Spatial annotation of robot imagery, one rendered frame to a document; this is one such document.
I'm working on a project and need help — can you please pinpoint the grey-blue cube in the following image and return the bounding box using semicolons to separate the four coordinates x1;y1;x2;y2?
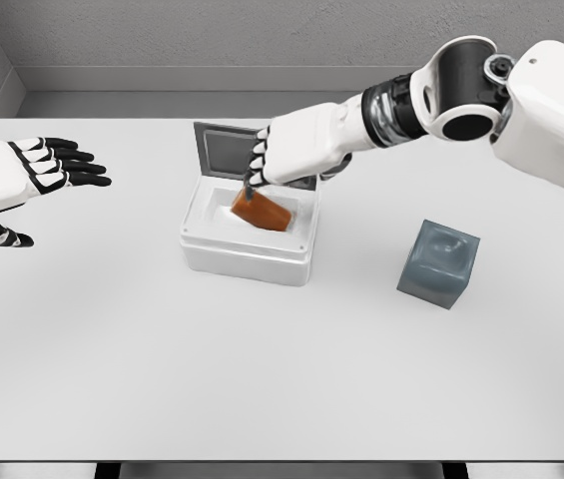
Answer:
395;218;481;311

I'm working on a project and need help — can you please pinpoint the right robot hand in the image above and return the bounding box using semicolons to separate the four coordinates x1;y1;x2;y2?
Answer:
240;110;355;204

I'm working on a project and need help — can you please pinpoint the orange-brown block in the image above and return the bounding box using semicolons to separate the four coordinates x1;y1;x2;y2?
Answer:
230;190;293;234

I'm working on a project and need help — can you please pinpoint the white box with hinged lid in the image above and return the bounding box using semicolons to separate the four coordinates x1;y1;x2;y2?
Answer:
179;121;322;287

